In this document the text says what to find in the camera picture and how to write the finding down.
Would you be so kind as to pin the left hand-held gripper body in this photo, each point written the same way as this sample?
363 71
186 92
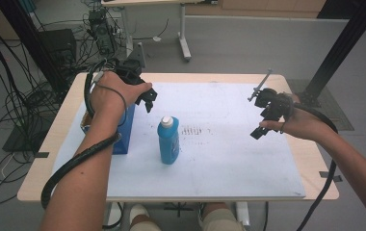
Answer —
129 72

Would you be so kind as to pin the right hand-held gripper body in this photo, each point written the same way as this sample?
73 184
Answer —
274 104

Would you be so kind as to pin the blue bottle with white cap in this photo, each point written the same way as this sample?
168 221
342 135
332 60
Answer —
169 144

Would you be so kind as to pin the person's leg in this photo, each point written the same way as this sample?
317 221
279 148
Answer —
142 219
221 218

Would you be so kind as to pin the white desk with metal legs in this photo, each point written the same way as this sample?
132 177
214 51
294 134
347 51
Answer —
184 35

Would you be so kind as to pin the blue cardboard box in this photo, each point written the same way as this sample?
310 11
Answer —
126 134

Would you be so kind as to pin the person's right leg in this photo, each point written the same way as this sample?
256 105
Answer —
221 218

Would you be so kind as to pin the black computer tower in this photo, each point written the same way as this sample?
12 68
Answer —
102 32

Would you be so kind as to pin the black metal frame post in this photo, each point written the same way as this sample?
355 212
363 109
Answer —
31 41
341 48

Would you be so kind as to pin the black tape strip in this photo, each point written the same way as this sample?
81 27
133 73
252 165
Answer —
41 154
327 174

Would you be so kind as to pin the person's left hand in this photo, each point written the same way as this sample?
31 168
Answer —
110 93

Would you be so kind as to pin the person's left leg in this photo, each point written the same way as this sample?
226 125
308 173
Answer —
142 219

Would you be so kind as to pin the white table mat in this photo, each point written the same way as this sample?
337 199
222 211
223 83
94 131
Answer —
222 160

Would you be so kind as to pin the person's right hand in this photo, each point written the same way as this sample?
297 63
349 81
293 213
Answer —
303 123

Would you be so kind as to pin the black equipment box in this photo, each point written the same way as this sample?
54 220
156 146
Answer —
59 45

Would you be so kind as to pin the dark floor plate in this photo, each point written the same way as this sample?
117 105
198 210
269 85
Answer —
20 138

